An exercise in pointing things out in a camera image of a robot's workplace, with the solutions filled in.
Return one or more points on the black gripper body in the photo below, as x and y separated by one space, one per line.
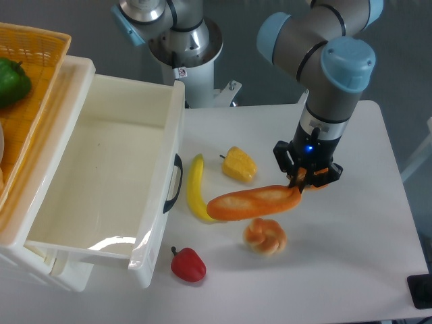
312 150

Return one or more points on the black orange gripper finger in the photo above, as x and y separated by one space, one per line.
297 179
318 178

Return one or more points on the long orange bread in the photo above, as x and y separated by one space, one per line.
258 202

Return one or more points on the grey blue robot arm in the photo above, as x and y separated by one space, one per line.
319 50

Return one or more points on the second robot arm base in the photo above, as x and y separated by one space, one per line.
177 32

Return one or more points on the round braided bread roll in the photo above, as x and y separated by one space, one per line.
265 236

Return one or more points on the open upper white drawer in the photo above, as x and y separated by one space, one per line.
104 205

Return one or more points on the white drawer cabinet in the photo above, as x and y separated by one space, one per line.
20 260

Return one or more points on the yellow bell pepper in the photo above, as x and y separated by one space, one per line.
238 165

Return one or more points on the yellow banana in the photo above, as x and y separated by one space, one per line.
194 197

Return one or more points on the red bell pepper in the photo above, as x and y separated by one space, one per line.
187 265

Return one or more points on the black device at edge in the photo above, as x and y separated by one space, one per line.
420 290

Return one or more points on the yellow woven basket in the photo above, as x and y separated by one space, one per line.
41 52

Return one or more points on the green bell pepper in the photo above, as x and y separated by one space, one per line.
15 84

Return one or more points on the black drawer handle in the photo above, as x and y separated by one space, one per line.
175 184

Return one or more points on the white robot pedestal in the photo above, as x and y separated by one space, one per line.
199 85

